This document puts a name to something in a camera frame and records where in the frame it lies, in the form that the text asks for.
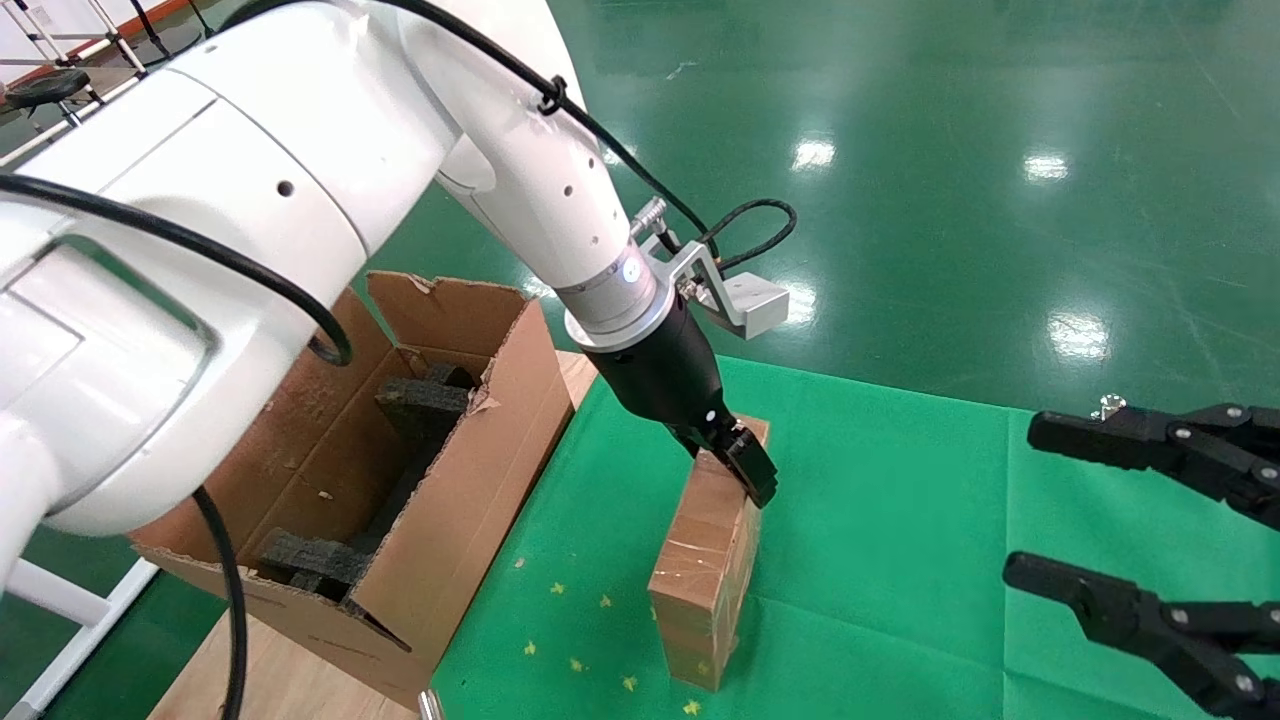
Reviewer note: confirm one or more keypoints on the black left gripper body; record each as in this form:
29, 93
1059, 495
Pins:
665, 375

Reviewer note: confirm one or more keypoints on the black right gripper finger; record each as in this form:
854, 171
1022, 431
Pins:
1200, 640
1200, 450

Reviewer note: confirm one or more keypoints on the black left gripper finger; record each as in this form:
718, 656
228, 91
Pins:
694, 445
755, 470

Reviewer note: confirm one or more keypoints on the small taped cardboard box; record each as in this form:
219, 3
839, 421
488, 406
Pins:
700, 600

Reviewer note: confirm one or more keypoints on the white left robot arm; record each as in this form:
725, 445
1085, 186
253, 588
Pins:
250, 200

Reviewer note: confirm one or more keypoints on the large open cardboard carton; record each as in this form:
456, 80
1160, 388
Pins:
470, 520

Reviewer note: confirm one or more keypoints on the silver metal clip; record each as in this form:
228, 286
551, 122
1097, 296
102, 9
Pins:
430, 706
1109, 406

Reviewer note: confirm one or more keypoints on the green table mat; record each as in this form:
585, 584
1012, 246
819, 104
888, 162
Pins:
900, 560

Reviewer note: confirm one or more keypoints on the black foam insert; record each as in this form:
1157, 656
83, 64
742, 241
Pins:
420, 405

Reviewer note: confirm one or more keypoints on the white standing desk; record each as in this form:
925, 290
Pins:
50, 592

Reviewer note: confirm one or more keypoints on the black round swivel stool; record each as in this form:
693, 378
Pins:
45, 88

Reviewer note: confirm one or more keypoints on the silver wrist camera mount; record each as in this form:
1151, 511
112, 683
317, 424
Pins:
750, 300

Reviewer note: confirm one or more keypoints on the white frame table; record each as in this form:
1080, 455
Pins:
60, 38

